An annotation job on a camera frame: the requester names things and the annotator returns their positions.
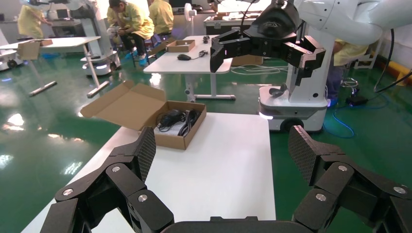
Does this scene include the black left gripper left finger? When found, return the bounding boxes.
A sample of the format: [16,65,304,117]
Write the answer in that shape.
[40,126,174,233]

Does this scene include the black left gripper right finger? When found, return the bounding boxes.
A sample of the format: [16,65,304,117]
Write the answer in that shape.
[287,125,412,233]

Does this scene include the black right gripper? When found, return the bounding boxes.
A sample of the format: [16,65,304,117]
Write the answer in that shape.
[209,0,326,87]

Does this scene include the brown cardboard storage box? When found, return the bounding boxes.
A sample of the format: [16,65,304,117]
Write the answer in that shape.
[80,78,207,151]

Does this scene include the large brown cardboard box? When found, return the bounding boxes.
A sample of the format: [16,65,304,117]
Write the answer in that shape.
[231,54,264,67]

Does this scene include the black power box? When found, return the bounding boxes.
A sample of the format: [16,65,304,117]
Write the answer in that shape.
[346,95,369,107]

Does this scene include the shallow open cardboard box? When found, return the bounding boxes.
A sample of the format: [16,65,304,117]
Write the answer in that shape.
[166,39,196,53]

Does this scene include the open cardboard box with flap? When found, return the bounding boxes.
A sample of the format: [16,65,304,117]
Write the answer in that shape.
[16,38,54,61]

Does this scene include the black flight case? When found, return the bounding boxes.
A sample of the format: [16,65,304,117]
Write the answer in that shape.
[203,15,258,35]

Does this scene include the white robot body with base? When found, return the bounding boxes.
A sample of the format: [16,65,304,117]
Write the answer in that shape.
[258,33,339,133]

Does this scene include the white printed instruction leaflet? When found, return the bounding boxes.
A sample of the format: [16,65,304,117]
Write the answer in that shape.
[154,123,184,137]

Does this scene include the white standing fan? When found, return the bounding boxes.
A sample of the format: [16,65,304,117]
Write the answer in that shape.
[184,2,198,36]

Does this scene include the chrome stool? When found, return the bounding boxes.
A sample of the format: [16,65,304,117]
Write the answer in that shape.
[340,77,361,97]

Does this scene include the white table with metal legs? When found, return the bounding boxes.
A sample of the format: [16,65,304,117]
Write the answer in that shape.
[143,34,237,101]

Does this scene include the yellow floor curb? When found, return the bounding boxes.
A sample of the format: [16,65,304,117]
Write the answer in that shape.
[373,54,412,85]

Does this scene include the seated person in yellow coat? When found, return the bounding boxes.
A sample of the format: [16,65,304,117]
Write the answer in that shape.
[107,0,156,67]

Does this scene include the large white table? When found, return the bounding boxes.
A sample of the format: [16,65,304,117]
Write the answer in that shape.
[0,36,101,99]

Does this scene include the white wheeled robot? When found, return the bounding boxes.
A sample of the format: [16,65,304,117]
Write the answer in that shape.
[66,0,122,77]
[0,29,20,72]

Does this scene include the grey counter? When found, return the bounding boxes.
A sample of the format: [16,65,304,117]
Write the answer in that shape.
[0,17,86,42]

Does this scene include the white cables on floor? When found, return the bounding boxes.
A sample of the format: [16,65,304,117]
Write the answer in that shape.
[230,64,290,77]

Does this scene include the blue floor cable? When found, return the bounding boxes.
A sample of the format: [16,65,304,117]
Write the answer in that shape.
[331,91,392,139]

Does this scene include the black power adapter with cable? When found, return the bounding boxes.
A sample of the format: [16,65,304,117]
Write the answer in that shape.
[156,109,188,133]

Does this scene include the black wired computer mouse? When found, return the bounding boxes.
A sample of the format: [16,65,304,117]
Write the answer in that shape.
[177,50,208,62]

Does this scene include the coiled thick black power cable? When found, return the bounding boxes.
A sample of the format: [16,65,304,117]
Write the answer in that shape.
[178,109,200,137]

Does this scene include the black hanging cable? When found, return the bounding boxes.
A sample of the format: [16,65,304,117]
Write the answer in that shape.
[373,28,412,95]

